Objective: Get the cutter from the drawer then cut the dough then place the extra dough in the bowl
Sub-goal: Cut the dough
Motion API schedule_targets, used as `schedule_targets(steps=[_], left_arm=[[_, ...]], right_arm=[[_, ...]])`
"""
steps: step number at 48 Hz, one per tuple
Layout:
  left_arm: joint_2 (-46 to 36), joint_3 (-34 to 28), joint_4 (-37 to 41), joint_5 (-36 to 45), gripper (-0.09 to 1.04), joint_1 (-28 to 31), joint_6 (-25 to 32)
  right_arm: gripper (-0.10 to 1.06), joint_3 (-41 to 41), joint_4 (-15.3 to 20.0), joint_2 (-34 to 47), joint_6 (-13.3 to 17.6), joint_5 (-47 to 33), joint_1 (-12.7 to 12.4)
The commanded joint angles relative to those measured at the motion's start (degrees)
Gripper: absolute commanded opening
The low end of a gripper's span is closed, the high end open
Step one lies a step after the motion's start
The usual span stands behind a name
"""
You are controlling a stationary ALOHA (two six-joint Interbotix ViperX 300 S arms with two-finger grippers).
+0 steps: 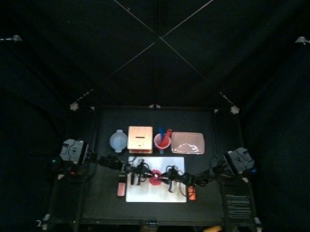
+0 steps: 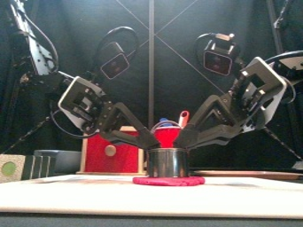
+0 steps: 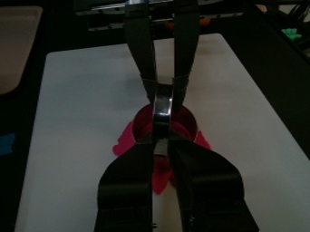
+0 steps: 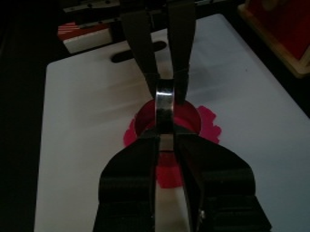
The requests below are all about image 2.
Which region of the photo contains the round metal dough cutter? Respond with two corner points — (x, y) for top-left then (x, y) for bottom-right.
(145, 147), (190, 178)

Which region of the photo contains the red wooden drawer box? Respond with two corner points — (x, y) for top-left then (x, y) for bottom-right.
(76, 126), (148, 176)

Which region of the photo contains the dark grey bowl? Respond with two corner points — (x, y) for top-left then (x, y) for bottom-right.
(33, 149), (82, 176)

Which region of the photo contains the flat red dough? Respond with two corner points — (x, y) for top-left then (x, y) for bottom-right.
(130, 176), (206, 187)

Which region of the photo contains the blue utensil in cup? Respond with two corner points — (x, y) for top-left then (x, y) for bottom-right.
(157, 117), (173, 128)

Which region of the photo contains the red plastic cup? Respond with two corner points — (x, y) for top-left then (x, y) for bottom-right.
(150, 119), (182, 149)

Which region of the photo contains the flat wooden tray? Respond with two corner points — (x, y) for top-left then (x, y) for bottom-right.
(188, 168), (303, 181)

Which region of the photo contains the white cutting board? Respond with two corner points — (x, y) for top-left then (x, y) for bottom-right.
(0, 173), (303, 220)

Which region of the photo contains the box with green dot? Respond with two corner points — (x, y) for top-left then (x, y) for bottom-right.
(0, 153), (57, 184)

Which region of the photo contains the red white utensil handle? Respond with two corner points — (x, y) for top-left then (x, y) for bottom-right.
(177, 110), (190, 129)

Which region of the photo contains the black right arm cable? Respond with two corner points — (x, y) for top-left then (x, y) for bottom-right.
(264, 49), (303, 66)

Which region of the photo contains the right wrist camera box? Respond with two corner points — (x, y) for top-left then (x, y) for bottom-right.
(201, 32), (241, 77)

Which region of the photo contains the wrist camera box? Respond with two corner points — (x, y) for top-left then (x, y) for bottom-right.
(201, 32), (241, 77)
(98, 41), (130, 81)

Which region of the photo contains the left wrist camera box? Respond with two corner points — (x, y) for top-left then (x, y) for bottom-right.
(98, 41), (130, 81)

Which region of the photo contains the black right camera cable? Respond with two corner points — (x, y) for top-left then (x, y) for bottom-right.
(193, 32), (217, 67)

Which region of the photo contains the black camera cable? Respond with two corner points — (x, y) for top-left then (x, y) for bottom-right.
(93, 26), (141, 74)
(193, 32), (217, 67)

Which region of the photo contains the vertical metal frame pole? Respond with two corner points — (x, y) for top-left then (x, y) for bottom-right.
(148, 0), (156, 129)

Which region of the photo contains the black left camera cable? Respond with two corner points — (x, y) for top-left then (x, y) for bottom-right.
(93, 26), (141, 74)

